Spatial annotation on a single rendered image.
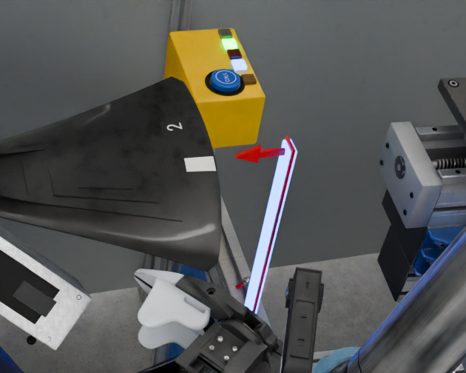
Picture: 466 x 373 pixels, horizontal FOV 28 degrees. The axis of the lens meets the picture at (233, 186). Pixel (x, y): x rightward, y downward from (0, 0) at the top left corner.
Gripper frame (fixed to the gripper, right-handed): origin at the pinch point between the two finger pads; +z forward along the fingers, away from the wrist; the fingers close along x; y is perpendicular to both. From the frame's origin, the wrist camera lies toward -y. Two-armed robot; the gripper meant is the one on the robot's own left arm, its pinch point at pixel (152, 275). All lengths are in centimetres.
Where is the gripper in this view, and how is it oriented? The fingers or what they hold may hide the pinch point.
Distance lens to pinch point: 88.1
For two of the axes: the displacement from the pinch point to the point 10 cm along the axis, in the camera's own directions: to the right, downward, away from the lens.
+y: -6.0, 5.8, -5.5
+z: -7.9, -5.0, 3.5
